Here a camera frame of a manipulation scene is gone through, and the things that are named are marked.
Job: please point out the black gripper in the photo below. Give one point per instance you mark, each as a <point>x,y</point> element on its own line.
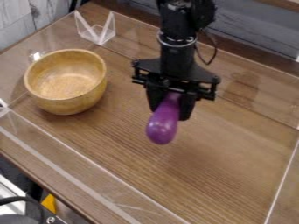
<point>174,73</point>

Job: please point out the purple toy eggplant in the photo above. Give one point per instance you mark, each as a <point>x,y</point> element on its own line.
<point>161,125</point>

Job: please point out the brown wooden bowl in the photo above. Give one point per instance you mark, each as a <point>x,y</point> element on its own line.
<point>66,81</point>

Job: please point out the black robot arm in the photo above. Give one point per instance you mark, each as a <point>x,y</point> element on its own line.
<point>184,17</point>

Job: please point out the clear acrylic table barrier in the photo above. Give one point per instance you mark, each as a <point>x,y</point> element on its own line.
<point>128,166</point>

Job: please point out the yellow sticker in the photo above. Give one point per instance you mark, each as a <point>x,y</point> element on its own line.
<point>49,203</point>

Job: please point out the black metal equipment base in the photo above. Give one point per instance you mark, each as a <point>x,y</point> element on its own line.
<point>40,214</point>

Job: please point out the clear acrylic corner bracket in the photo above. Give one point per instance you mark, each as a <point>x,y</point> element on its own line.
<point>98,34</point>

